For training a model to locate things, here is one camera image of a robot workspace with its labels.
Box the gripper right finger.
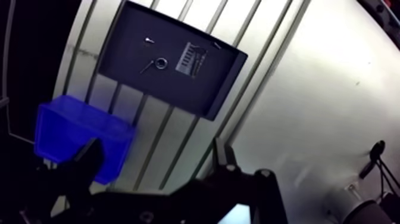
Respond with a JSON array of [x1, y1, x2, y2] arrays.
[[170, 137, 288, 224]]

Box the dark blue-grey tray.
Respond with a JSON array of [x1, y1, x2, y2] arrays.
[[98, 0, 249, 122]]

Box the black cable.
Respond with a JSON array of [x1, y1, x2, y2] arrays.
[[358, 140, 400, 196]]

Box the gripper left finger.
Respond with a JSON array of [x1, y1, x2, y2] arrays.
[[18, 137, 176, 224]]

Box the steel bolt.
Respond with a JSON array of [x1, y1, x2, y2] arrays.
[[191, 46, 208, 79]]

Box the blue bin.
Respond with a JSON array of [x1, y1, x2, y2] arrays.
[[33, 95, 136, 185]]

